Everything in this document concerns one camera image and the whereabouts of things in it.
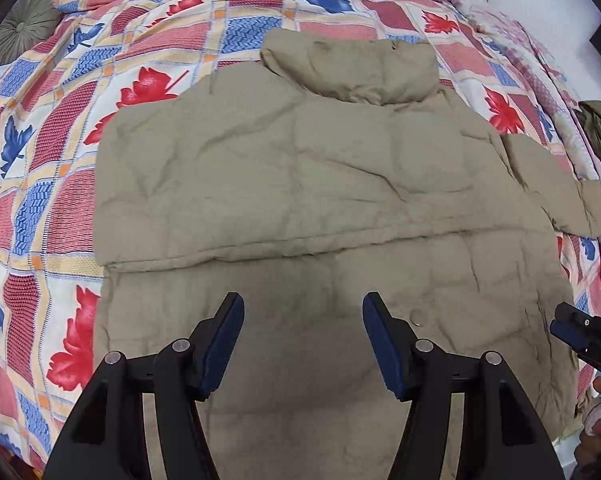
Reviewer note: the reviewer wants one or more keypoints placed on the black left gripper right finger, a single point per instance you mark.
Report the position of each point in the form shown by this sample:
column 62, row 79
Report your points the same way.
column 502, row 435

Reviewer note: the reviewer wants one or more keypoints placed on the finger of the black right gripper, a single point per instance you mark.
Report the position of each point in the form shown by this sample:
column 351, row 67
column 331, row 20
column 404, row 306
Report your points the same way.
column 580, row 331

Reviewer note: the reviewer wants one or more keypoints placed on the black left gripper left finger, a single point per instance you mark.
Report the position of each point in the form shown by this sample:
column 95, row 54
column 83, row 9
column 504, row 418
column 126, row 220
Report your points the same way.
column 104, row 436

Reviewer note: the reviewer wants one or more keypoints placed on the khaki puffer jacket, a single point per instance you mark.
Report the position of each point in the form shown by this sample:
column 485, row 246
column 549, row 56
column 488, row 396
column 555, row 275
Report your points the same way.
column 324, row 170

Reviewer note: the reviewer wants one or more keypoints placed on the pink floral quilt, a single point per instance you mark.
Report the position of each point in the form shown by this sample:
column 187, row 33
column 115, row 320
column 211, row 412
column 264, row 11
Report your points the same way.
column 554, row 93

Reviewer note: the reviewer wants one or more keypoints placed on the red blue patterned bedspread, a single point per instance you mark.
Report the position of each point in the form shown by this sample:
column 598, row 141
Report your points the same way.
column 57, row 97

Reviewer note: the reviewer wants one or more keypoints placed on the round green pleated cushion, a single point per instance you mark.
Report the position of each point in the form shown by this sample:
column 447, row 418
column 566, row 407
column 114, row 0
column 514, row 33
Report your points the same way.
column 26, row 24

